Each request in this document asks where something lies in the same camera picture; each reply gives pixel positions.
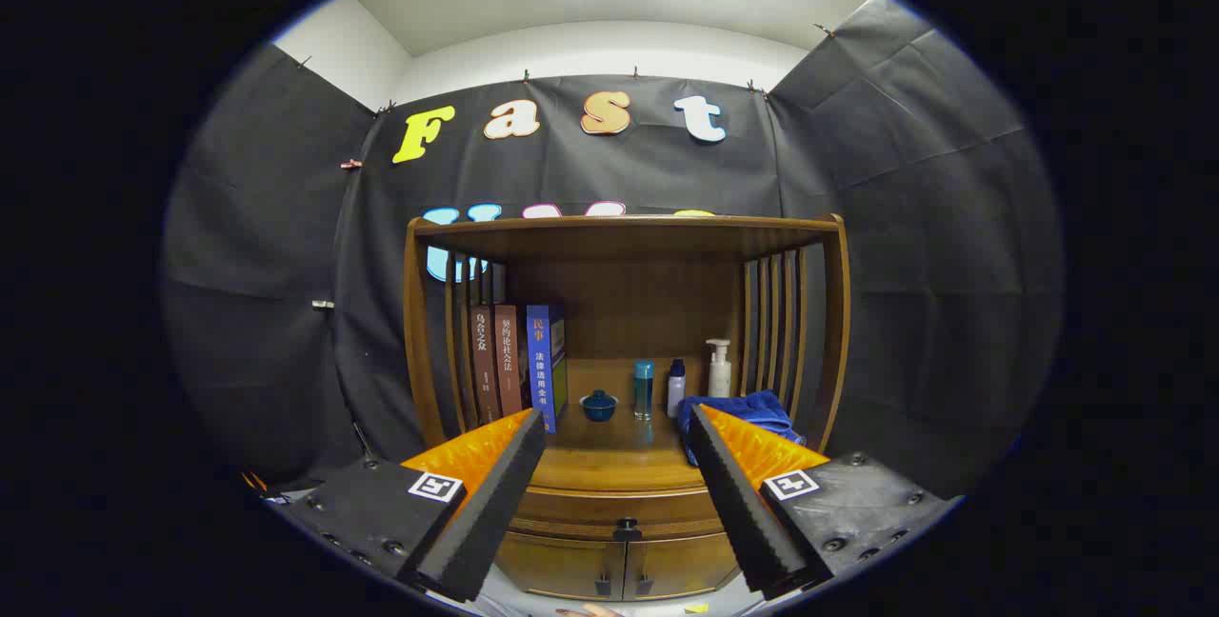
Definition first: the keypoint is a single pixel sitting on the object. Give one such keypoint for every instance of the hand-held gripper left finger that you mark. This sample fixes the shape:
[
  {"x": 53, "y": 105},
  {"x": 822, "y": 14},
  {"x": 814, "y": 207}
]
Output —
[{"x": 495, "y": 512}]

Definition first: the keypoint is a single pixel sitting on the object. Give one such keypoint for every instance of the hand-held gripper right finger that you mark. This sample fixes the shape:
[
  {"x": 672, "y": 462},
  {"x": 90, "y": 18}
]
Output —
[{"x": 738, "y": 512}]

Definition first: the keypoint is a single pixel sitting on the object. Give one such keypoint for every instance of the wooden drawer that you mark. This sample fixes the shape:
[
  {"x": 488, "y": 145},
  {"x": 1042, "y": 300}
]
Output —
[{"x": 571, "y": 512}]

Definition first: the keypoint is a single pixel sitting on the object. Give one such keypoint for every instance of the black drawer knob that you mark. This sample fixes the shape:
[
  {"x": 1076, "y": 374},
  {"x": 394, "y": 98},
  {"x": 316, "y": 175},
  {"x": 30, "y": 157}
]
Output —
[{"x": 627, "y": 531}]

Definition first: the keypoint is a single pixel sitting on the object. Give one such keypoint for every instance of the wooden countertop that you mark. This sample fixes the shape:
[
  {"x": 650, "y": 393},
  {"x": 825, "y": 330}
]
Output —
[{"x": 619, "y": 465}]

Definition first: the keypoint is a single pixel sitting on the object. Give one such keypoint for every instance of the wooden cabinet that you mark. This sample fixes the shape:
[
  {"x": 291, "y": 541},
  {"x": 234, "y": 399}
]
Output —
[{"x": 629, "y": 303}]

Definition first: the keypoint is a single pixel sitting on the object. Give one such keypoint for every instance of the blue folded towel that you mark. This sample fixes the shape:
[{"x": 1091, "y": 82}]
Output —
[{"x": 752, "y": 408}]

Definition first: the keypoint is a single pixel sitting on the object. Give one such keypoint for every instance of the white bottle dark blue cap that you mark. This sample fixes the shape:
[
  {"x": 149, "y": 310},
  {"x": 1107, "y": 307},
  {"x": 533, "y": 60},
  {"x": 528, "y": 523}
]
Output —
[{"x": 675, "y": 393}]

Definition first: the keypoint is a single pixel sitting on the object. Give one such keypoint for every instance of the white pump bottle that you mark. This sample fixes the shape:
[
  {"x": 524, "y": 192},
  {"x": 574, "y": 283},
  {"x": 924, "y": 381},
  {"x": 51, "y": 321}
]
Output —
[{"x": 719, "y": 374}]

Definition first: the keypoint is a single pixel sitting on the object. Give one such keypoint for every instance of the dark blue lidded teacup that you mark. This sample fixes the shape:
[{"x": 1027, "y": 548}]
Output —
[{"x": 599, "y": 406}]

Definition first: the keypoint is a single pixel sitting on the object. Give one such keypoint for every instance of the dark brown book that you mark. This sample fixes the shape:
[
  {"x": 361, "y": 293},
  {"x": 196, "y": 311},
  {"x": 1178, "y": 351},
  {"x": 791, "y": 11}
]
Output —
[{"x": 484, "y": 360}]

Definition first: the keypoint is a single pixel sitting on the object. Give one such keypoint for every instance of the reddish brown book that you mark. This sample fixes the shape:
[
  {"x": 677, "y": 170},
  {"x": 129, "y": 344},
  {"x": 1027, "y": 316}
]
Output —
[{"x": 509, "y": 360}]

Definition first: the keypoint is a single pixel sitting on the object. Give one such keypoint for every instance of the teal glass bottle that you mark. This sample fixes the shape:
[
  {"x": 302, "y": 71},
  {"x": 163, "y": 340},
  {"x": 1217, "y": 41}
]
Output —
[{"x": 644, "y": 388}]

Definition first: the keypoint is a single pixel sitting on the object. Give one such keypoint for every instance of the blue book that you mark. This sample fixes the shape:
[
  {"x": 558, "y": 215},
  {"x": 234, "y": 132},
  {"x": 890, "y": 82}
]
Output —
[{"x": 540, "y": 360}]

